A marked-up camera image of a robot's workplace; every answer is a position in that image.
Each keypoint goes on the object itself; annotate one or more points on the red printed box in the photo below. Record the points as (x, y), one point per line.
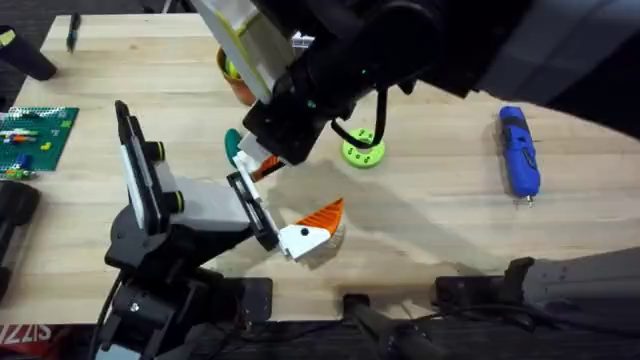
(25, 337)

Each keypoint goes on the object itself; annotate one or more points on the green board with toy blocks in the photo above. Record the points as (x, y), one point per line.
(35, 142)

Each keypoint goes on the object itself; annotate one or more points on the right wrist upright plate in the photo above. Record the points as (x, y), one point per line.
(235, 35)

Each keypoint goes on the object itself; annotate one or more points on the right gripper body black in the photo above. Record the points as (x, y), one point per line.
(300, 110)

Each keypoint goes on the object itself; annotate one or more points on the dark pen tool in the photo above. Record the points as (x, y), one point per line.
(73, 32)

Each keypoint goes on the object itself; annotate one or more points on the wrist upright plate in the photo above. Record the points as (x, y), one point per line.
(140, 170)
(235, 35)

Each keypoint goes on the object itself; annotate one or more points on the green disc with holes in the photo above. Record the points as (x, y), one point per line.
(363, 154)

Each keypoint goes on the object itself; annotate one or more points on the black rail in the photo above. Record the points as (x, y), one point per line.
(475, 345)

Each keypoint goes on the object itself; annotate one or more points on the right gripper white orange finger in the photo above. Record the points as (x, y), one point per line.
(256, 148)

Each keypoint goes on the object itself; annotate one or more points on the left gripper finger bare white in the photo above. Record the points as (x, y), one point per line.
(246, 165)

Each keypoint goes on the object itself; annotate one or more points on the blue electric screwdriver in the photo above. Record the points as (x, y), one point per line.
(520, 155)

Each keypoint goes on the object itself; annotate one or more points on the black tube with yellow tape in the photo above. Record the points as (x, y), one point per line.
(27, 57)

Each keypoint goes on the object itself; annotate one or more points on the left gripper body grey black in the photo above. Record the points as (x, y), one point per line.
(210, 205)

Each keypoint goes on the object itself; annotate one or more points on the orange tub with toys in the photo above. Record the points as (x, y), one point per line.
(242, 90)

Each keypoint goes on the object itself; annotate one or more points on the left gripper white orange finger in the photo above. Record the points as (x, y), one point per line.
(305, 240)

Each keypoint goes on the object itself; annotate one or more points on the black bulky equipment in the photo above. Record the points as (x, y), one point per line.
(15, 225)

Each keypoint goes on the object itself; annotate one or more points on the teal toy vegetable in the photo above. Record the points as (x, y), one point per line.
(232, 146)

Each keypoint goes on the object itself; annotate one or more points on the left wrist upright plate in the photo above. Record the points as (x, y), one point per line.
(140, 170)

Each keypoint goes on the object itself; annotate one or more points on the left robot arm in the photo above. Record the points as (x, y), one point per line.
(150, 250)

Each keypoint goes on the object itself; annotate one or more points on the black stand post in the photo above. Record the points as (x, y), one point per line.
(380, 325)

